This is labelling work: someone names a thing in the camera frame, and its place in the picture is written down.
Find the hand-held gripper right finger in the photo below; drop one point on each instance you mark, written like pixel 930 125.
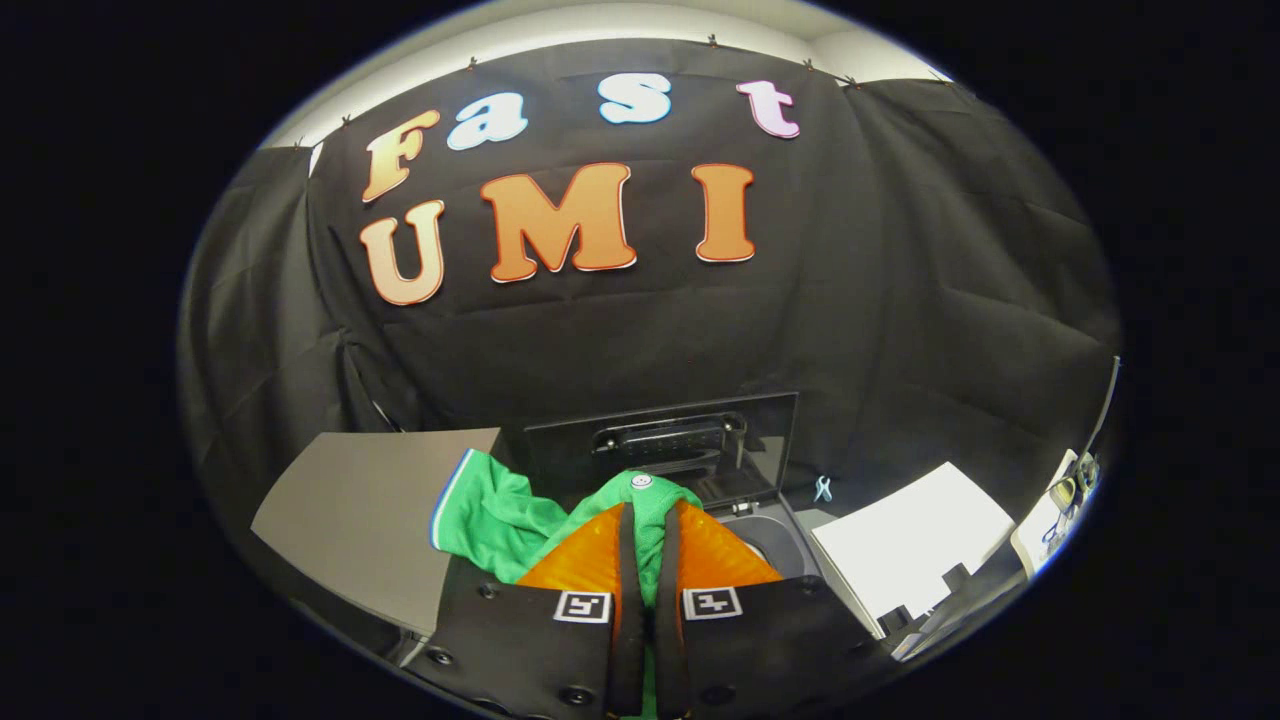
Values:
pixel 668 620

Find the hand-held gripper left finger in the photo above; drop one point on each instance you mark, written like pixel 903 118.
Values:
pixel 628 620

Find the green polo shirt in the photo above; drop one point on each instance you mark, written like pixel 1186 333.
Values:
pixel 500 520

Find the dark washing machine lid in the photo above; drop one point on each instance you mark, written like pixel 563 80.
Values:
pixel 760 440

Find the small light blue clip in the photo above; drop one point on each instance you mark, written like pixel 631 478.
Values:
pixel 823 489

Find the white box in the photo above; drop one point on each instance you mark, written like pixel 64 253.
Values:
pixel 910 550

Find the grey cabinet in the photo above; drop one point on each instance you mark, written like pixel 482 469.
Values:
pixel 360 520

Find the white side table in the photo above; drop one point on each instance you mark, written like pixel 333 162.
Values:
pixel 1040 535

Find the black backdrop cloth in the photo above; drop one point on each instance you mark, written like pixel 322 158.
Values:
pixel 900 300

